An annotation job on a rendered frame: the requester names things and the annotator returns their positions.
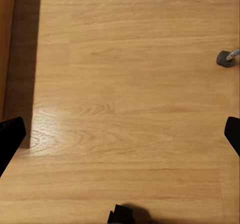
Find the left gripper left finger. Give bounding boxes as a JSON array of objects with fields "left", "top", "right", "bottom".
[{"left": 0, "top": 117, "right": 26, "bottom": 177}]

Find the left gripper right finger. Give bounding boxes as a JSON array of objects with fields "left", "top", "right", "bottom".
[{"left": 224, "top": 117, "right": 240, "bottom": 157}]

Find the swivel chair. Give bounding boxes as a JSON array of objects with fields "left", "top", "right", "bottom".
[{"left": 215, "top": 48, "right": 240, "bottom": 66}]

